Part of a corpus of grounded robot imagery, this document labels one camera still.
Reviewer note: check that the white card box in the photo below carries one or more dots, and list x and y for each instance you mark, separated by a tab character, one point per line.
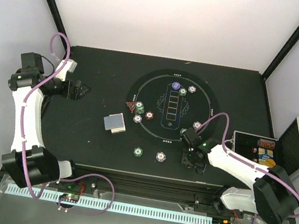
118	130

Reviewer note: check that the yellow round button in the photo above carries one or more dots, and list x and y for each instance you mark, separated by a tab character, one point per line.
270	163

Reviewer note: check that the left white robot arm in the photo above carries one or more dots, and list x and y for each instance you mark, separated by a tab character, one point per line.
28	159

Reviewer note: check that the blue white chip stack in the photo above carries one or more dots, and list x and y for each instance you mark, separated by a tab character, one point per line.
160	157

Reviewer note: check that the aluminium poker case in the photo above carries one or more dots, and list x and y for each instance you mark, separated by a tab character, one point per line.
285	154

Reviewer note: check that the blue chips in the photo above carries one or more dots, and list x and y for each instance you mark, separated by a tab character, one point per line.
196	125
192	89
137	119

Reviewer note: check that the green chip stack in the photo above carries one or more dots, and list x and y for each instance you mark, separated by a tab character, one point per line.
138	152

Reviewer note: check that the white slotted cable duct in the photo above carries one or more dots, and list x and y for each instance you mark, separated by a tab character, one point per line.
129	209

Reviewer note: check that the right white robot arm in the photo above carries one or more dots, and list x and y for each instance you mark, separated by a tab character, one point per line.
270	193

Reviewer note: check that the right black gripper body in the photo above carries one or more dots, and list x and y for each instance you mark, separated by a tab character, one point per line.
190	160

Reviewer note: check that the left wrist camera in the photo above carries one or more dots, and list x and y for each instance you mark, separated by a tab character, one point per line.
71	65

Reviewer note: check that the boxed card deck in case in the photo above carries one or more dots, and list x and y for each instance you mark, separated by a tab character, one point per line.
264	154

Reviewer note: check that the blue playing card deck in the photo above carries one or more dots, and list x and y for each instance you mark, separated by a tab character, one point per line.
114	121

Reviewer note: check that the red triangle all-in marker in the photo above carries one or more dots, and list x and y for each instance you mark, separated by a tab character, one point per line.
131	106

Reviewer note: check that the purple round blind button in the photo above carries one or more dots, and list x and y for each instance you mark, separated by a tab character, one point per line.
176	86

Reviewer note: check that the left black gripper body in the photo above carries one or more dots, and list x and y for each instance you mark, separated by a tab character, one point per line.
68	95

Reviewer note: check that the green chips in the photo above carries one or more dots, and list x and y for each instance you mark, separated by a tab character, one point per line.
182	131
182	92
139	109

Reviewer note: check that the orange chips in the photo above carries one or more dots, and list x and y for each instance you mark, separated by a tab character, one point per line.
149	115

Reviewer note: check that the left circuit board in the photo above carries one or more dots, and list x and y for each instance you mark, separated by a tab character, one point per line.
67	197

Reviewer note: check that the brown chip row in case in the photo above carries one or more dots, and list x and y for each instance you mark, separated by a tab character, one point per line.
266	144

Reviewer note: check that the round black poker mat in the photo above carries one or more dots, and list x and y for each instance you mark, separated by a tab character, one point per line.
172	112

